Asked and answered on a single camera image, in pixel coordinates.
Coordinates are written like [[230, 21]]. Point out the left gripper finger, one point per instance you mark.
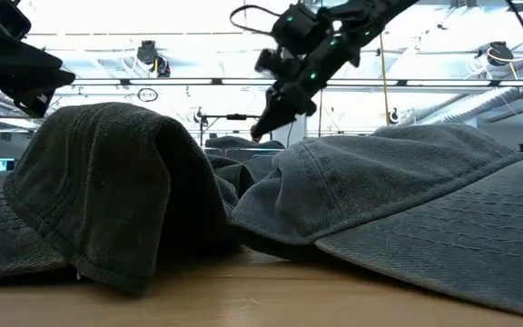
[[43, 84], [12, 66]]

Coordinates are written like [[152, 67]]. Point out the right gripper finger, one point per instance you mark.
[[284, 111], [276, 93]]

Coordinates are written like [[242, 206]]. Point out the grey-blue denim baseball cap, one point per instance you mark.
[[402, 204], [243, 141]]

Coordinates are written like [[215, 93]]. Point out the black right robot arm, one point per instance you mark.
[[361, 22]]

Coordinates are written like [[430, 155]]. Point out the black camera stand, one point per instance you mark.
[[236, 116]]

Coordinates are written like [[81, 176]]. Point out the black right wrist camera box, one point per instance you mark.
[[300, 29]]

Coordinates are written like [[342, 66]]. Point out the long ceiling light rail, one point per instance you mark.
[[425, 82]]

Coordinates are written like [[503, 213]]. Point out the ribbed silver ceiling duct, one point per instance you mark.
[[493, 100]]

